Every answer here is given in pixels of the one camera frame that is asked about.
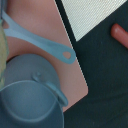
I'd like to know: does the red-brown toy sausage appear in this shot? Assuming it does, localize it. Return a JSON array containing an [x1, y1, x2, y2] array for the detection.
[[111, 24, 128, 49]]

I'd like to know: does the pink stove board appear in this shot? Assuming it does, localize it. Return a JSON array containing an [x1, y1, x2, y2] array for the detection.
[[7, 0, 88, 111]]

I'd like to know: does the pale green gripper finger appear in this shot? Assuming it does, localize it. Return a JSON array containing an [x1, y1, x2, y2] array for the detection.
[[0, 20, 9, 89]]

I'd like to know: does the woven beige placemat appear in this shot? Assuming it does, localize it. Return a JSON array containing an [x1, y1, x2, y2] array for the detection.
[[61, 0, 127, 41]]

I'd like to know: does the grey cooking pot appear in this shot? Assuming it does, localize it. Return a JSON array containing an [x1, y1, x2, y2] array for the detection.
[[0, 54, 68, 128]]

